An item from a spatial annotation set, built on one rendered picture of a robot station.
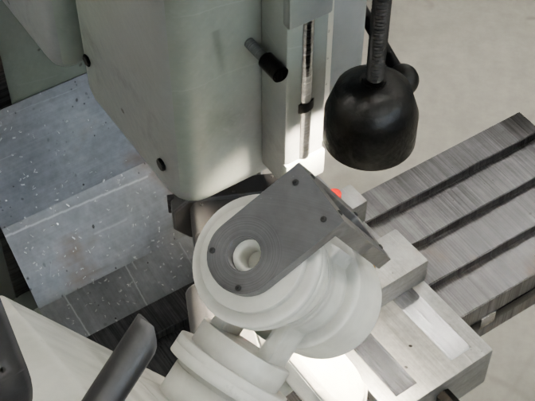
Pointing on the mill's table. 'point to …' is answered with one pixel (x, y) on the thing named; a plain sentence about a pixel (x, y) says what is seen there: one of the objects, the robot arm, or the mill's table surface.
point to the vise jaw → (400, 266)
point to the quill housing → (194, 82)
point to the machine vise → (416, 343)
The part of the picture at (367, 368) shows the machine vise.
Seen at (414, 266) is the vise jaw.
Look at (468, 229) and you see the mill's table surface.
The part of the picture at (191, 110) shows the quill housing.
